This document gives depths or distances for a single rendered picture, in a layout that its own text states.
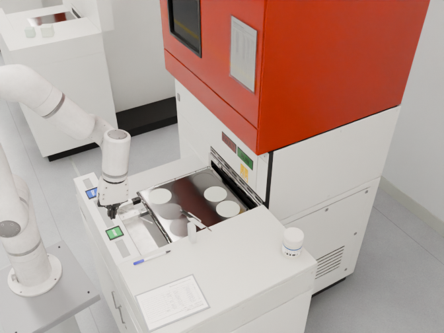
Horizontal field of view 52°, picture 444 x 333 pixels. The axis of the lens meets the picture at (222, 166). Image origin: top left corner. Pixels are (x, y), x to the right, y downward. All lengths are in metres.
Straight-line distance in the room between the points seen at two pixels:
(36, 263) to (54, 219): 1.62
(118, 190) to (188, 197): 0.50
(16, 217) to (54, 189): 2.09
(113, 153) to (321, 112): 0.79
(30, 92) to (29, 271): 0.70
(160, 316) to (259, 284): 0.35
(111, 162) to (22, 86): 0.36
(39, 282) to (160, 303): 0.49
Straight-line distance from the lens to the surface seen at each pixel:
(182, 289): 1.56
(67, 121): 1.35
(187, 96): 2.21
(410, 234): 3.28
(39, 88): 1.30
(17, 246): 1.64
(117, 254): 1.70
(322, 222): 2.21
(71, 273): 1.82
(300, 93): 1.63
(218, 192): 1.98
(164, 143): 3.84
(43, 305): 1.76
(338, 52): 1.66
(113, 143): 1.42
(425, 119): 3.11
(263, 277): 1.59
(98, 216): 1.86
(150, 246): 1.81
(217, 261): 1.63
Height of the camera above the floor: 2.22
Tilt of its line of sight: 39 degrees down
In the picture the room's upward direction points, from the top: straight up
